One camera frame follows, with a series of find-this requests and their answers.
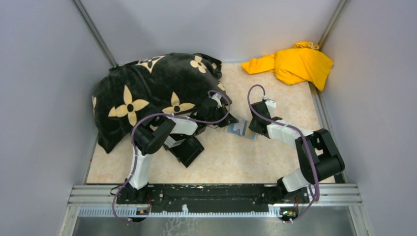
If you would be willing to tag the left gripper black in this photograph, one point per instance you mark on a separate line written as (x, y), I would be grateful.
(228, 119)

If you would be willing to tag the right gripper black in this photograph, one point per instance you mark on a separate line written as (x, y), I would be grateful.
(252, 127)

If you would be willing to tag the beige card holder wallet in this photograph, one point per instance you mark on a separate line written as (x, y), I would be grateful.
(241, 129)

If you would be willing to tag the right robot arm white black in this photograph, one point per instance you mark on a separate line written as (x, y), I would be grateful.
(318, 155)

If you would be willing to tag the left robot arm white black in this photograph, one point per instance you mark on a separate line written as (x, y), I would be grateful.
(176, 133)

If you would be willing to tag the black card tray box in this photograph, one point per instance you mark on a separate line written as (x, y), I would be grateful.
(187, 150)

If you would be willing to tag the yellow cloth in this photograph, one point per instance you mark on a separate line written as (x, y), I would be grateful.
(303, 62)

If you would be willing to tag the black floral plush pillow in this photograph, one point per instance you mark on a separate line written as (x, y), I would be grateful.
(173, 83)

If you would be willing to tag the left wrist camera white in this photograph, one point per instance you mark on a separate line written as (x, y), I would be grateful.
(217, 98)

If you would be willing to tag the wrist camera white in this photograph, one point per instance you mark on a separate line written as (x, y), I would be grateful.
(271, 105)
(217, 98)

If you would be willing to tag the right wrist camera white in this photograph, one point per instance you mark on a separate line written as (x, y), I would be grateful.
(271, 105)

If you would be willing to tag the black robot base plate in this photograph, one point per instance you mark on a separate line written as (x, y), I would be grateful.
(205, 206)

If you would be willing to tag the aluminium front rail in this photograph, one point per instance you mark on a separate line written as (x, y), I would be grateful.
(170, 193)

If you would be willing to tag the white toothed cable strip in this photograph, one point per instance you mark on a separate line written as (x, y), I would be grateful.
(132, 212)

